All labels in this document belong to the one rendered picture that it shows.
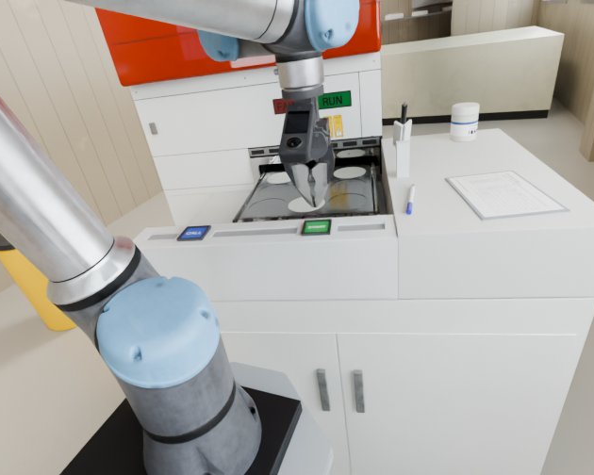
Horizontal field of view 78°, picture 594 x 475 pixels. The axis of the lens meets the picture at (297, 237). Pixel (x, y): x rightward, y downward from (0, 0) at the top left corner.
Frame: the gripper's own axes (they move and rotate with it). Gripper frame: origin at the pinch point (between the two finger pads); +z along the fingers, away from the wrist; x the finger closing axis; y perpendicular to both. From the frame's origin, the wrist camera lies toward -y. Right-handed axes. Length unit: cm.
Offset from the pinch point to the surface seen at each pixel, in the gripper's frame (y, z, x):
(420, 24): 828, -6, -131
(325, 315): -4.1, 24.1, -0.3
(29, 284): 69, 67, 164
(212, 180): 58, 15, 45
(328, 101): 58, -8, 1
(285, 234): -1.0, 6.0, 6.3
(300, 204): 26.2, 12.0, 7.9
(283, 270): -4.1, 12.3, 7.1
